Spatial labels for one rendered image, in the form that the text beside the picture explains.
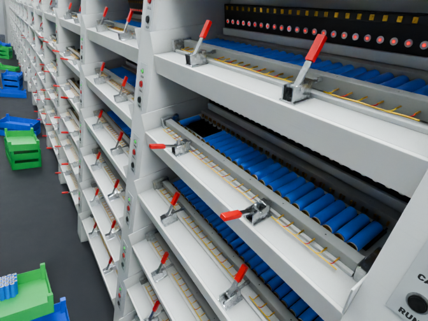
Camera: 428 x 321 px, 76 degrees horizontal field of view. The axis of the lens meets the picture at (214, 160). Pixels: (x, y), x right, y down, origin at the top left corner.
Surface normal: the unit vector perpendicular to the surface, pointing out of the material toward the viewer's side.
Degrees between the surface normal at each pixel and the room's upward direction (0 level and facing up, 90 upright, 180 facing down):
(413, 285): 90
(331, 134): 108
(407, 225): 90
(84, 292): 0
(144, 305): 18
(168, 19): 90
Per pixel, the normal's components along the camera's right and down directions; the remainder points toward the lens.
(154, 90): 0.57, 0.43
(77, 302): 0.21, -0.90
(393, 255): -0.80, 0.07
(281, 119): -0.82, 0.35
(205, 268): -0.05, -0.83
